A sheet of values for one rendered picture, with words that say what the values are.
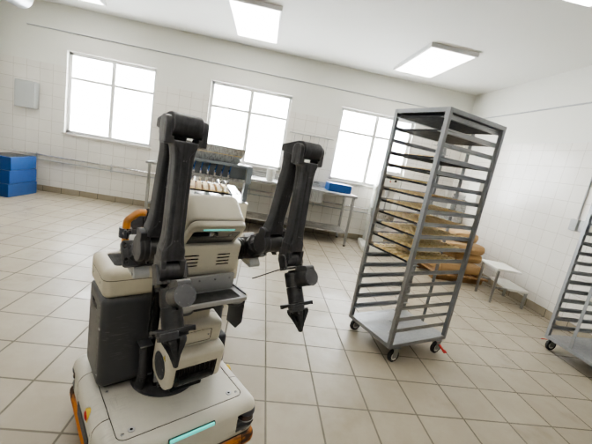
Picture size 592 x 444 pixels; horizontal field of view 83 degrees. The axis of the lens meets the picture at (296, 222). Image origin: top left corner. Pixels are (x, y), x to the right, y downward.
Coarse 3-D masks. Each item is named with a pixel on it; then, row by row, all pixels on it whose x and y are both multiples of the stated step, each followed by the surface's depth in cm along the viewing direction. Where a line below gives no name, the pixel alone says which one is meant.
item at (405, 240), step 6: (384, 234) 257; (390, 234) 265; (396, 234) 268; (402, 234) 271; (396, 240) 244; (402, 240) 247; (408, 240) 250; (420, 240) 265; (426, 240) 264; (432, 240) 272; (438, 240) 274; (408, 246) 235; (420, 246) 239; (426, 246) 243; (432, 246) 246; (438, 246) 251; (444, 246) 255; (450, 246) 260
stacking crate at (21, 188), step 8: (0, 184) 489; (8, 184) 490; (16, 184) 505; (24, 184) 521; (32, 184) 538; (0, 192) 491; (8, 192) 492; (16, 192) 507; (24, 192) 523; (32, 192) 541
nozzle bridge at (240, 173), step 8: (200, 160) 290; (208, 160) 292; (224, 168) 305; (232, 168) 307; (240, 168) 310; (248, 168) 303; (200, 176) 297; (208, 176) 299; (216, 176) 300; (224, 176) 307; (232, 176) 309; (240, 176) 311; (248, 176) 305
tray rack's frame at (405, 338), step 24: (480, 120) 224; (456, 192) 270; (480, 216) 252; (408, 288) 304; (432, 288) 284; (456, 288) 263; (360, 312) 286; (384, 312) 295; (408, 312) 304; (384, 336) 252; (408, 336) 259; (432, 336) 266
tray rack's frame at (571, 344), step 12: (588, 216) 289; (588, 228) 290; (576, 252) 295; (564, 288) 301; (588, 300) 280; (552, 324) 307; (552, 336) 310; (564, 336) 315; (576, 336) 285; (564, 348) 293; (576, 348) 292; (588, 348) 297; (588, 360) 273
